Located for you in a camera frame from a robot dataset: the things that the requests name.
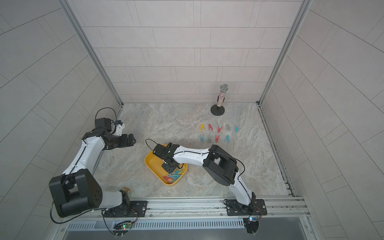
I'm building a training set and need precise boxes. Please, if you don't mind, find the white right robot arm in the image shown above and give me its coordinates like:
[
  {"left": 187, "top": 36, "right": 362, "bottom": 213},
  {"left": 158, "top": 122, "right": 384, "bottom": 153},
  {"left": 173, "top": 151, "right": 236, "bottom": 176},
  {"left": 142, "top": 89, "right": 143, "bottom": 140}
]
[{"left": 153, "top": 143, "right": 253, "bottom": 207}]

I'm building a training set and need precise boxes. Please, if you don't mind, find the yellow plastic storage box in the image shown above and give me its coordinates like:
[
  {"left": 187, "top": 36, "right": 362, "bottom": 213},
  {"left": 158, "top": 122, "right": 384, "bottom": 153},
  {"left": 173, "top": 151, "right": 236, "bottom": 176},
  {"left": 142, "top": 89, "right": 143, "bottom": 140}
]
[{"left": 145, "top": 152, "right": 188, "bottom": 186}]

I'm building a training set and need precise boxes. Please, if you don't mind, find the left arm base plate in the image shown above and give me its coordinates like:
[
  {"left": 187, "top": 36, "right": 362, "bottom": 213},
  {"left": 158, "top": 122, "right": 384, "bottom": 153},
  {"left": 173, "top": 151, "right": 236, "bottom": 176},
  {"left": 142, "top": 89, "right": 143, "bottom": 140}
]
[{"left": 103, "top": 201, "right": 148, "bottom": 218}]

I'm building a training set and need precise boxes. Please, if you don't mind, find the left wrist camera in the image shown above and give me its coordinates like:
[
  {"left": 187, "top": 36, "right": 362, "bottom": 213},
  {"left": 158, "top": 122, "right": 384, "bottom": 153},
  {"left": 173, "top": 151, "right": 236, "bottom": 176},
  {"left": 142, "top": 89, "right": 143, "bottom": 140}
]
[{"left": 95, "top": 118, "right": 113, "bottom": 132}]

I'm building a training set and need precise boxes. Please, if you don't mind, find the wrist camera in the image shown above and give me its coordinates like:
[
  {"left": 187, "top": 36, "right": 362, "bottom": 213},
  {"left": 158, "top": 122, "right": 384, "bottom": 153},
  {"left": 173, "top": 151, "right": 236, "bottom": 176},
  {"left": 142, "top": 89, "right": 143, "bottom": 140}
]
[
  {"left": 95, "top": 118, "right": 113, "bottom": 132},
  {"left": 153, "top": 143, "right": 172, "bottom": 159}
]

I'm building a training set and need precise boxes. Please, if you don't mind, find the glittery stand with black base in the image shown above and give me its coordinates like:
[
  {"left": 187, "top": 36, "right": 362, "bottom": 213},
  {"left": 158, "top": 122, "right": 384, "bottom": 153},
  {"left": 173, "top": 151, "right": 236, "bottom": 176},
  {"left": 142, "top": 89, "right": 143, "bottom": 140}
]
[{"left": 211, "top": 84, "right": 229, "bottom": 116}]

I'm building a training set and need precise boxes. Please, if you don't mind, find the aluminium front rail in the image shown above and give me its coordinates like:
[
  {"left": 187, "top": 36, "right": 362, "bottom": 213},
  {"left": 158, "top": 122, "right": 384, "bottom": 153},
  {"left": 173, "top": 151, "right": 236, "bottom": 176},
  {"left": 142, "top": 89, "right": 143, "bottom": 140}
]
[{"left": 65, "top": 196, "right": 310, "bottom": 221}]

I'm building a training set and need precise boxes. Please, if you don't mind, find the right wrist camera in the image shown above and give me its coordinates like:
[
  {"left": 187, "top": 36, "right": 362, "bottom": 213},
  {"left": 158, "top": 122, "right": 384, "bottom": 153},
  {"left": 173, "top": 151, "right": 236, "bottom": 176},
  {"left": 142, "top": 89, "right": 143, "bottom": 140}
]
[{"left": 153, "top": 143, "right": 172, "bottom": 159}]

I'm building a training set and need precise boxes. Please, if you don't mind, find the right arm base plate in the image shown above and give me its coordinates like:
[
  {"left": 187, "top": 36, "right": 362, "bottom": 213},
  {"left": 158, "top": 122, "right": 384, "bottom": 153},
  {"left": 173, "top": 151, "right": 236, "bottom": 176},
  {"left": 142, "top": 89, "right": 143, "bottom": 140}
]
[{"left": 224, "top": 199, "right": 268, "bottom": 217}]

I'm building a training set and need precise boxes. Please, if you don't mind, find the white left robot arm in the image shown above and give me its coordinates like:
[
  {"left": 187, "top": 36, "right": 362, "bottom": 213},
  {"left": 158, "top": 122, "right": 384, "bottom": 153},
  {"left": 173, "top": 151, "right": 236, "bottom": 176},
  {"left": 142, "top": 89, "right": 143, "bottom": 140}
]
[{"left": 49, "top": 129, "right": 136, "bottom": 218}]

